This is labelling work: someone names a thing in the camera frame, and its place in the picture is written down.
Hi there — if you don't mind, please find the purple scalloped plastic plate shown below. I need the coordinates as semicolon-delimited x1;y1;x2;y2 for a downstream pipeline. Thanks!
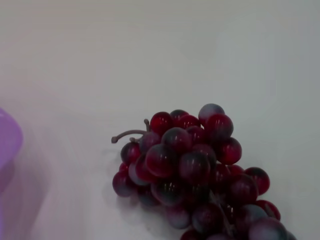
0;107;24;198

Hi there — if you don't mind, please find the bunch of red grapes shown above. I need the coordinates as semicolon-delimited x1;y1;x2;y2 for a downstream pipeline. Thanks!
111;102;298;240

